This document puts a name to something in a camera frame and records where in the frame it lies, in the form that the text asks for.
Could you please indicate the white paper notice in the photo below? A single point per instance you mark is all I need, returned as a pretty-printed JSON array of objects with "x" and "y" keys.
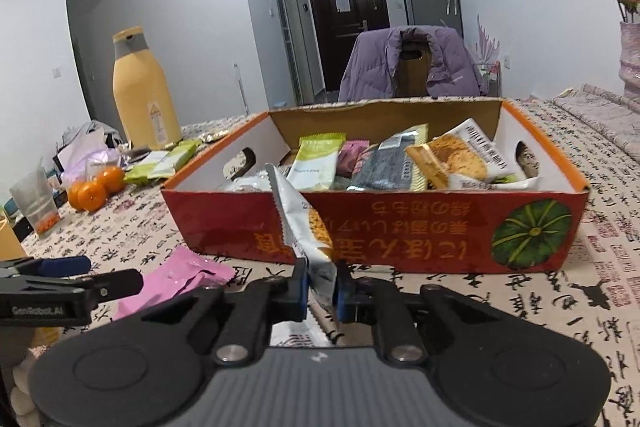
[{"x": 342, "y": 2}]

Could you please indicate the wooden chair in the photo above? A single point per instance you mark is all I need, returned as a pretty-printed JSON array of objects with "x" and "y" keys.
[{"x": 414, "y": 79}]

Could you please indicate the pink wafer packet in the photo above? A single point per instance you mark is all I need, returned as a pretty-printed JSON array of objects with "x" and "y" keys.
[{"x": 175, "y": 274}]

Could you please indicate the dark brown entrance door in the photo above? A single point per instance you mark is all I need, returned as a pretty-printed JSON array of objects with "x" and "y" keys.
[{"x": 345, "y": 47}]

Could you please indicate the cluttered storage rack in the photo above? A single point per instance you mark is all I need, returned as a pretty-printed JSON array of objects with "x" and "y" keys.
[{"x": 487, "y": 77}]

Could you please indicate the pile of mixed snack packets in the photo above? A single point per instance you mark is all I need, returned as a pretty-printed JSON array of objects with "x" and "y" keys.
[{"x": 380, "y": 167}]

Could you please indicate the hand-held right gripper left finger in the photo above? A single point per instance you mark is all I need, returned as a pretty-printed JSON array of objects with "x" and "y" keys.
[{"x": 300, "y": 289}]

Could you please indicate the purple puffer jacket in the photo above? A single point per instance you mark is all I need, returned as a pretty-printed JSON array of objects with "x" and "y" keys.
[{"x": 370, "y": 67}]

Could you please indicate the red cardboard box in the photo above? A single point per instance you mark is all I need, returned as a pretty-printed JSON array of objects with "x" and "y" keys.
[{"x": 450, "y": 227}]

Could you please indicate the yellow thermos bottle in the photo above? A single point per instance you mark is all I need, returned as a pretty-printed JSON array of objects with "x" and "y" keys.
[{"x": 145, "y": 92}]

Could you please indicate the folded lilac quilt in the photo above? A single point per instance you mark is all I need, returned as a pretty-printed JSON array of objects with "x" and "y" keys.
[{"x": 605, "y": 122}]

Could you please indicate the gold foil wrappers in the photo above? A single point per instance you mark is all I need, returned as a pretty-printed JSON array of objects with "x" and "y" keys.
[{"x": 214, "y": 136}]

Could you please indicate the grey interior door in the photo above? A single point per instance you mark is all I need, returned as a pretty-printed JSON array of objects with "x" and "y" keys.
[{"x": 286, "y": 37}]

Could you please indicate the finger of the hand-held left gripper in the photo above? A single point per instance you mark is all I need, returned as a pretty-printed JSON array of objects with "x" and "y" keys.
[
  {"x": 65, "y": 267},
  {"x": 117, "y": 283}
]

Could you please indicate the pink ceramic vase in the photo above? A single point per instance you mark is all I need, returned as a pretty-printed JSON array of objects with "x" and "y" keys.
[{"x": 631, "y": 62}]

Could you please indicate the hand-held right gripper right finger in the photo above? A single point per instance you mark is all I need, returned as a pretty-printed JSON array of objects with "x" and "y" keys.
[{"x": 342, "y": 292}]

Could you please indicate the white cracker packet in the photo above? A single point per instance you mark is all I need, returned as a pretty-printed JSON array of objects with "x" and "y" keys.
[{"x": 300, "y": 227}]

